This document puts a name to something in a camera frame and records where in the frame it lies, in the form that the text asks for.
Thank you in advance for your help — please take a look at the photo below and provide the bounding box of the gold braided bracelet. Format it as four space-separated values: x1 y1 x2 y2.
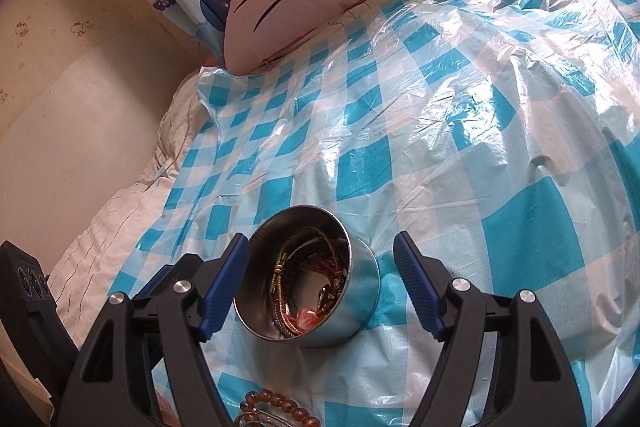
269 229 347 310

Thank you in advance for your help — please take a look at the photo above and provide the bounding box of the amber bead bracelet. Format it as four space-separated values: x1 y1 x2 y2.
239 388 313 427

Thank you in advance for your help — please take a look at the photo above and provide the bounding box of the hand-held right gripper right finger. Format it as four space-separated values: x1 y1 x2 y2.
393 232 586 427

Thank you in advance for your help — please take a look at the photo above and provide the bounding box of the white quilt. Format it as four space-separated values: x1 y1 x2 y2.
47 72 221 333

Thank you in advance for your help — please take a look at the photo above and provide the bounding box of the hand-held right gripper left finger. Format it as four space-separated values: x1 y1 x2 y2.
54 234 250 427

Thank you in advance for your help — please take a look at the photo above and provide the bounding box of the clear bead bracelet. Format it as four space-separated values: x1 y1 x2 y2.
234 409 281 427

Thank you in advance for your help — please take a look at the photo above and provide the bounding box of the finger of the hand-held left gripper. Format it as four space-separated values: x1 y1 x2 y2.
134 252 203 307

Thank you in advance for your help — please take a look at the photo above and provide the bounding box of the blue checkered plastic sheet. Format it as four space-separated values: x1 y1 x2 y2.
102 0 640 427

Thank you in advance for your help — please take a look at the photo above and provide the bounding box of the round metal tin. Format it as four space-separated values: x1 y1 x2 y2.
232 219 381 349

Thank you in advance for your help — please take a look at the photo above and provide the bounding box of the orange pink bracelet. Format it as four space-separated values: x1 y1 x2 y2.
292 302 335 335

